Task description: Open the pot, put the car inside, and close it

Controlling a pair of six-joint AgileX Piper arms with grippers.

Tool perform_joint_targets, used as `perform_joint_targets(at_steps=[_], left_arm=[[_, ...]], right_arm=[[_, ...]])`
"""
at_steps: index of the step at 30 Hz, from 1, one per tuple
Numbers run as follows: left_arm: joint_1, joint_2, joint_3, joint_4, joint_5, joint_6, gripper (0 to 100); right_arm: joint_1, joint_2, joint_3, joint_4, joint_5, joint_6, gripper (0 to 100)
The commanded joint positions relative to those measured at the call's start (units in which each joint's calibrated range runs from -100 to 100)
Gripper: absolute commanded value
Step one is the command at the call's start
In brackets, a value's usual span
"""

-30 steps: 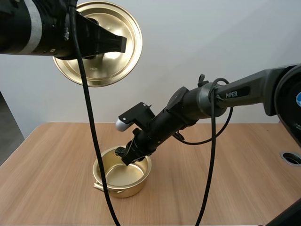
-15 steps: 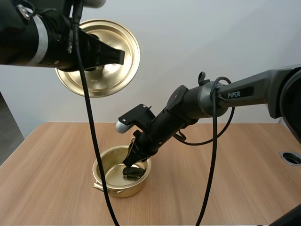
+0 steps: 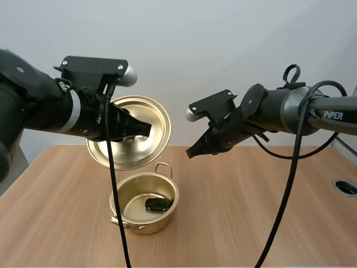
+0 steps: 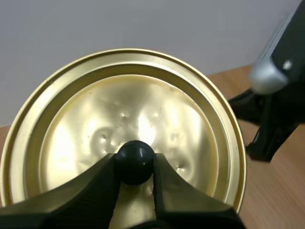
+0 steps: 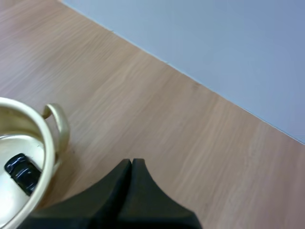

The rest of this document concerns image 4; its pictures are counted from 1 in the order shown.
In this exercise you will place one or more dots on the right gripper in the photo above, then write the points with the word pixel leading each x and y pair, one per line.
pixel 283 105

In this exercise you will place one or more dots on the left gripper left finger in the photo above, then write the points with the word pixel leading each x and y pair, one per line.
pixel 78 202

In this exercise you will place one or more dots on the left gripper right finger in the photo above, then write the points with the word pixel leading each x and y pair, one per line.
pixel 181 207

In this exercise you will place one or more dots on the gold lid with black knob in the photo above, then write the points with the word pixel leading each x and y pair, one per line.
pixel 133 107

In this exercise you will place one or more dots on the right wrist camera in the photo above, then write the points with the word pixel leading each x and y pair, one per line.
pixel 269 74

